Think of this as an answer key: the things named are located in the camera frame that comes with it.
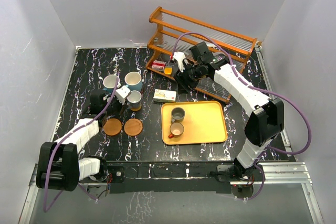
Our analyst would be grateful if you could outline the light wooden ridged coaster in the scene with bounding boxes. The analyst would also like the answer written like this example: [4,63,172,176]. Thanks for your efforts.
[124,119,143,136]

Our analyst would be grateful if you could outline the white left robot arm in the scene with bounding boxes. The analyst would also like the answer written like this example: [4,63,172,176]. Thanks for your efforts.
[36,89,118,191]

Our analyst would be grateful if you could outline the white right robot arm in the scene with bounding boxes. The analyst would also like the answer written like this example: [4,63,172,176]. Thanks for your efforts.
[171,42,284,180]

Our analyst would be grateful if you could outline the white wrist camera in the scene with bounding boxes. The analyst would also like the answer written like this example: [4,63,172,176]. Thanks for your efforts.
[115,86,131,105]
[170,52,190,72]

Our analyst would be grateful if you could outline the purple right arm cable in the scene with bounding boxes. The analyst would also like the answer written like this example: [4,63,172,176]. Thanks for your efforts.
[172,33,312,201]

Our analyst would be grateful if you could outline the large blue mug front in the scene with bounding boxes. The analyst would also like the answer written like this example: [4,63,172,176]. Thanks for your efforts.
[124,72,142,92]

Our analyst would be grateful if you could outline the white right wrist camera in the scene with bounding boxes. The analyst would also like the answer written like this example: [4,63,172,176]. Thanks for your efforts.
[170,52,190,72]

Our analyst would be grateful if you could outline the small grey green cup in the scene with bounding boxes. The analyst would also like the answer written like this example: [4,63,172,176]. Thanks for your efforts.
[171,107,185,123]

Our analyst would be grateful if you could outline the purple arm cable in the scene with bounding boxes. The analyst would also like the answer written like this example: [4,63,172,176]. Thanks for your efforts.
[172,33,312,201]
[43,76,119,213]

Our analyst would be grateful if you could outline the plain orange wooden coaster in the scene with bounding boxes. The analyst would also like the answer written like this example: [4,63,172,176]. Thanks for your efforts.
[103,118,122,136]

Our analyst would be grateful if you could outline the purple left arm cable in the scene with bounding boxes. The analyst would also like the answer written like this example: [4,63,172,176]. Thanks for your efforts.
[43,76,119,213]

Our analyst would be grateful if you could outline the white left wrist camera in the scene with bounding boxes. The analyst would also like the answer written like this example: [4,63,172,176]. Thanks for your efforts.
[115,86,131,105]

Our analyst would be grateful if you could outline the grey blue speckled mug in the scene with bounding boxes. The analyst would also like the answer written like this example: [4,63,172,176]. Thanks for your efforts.
[127,90,142,111]

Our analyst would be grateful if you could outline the red white small box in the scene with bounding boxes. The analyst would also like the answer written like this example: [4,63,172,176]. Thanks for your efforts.
[151,60,166,72]

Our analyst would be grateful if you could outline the orange yellow small packet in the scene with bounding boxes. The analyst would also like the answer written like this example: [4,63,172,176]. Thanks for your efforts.
[164,66,173,76]

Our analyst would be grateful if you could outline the white yellow carton box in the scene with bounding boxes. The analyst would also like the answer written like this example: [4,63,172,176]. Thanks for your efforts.
[153,89,177,103]

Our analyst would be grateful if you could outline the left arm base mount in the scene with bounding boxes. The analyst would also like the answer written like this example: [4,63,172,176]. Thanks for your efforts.
[79,163,125,197]

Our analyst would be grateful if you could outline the large blue mug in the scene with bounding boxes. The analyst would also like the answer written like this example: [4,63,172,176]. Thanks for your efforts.
[124,72,142,92]
[103,74,121,93]

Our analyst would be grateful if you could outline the small red orange cup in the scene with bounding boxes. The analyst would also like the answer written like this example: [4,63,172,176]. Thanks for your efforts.
[169,122,184,138]

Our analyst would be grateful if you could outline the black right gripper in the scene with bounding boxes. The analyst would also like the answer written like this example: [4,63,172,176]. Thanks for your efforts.
[173,62,204,94]

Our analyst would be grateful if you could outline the yellow serving tray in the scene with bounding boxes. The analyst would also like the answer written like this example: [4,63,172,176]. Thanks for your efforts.
[161,101,227,145]

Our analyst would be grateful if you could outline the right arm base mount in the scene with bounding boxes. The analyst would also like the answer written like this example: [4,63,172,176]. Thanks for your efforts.
[209,162,266,188]

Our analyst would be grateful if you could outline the orange wooden shelf rack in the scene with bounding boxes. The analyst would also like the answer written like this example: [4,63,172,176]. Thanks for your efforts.
[145,6,258,104]

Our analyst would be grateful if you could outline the large blue mug back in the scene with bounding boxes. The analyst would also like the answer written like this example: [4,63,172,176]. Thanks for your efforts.
[103,74,121,93]

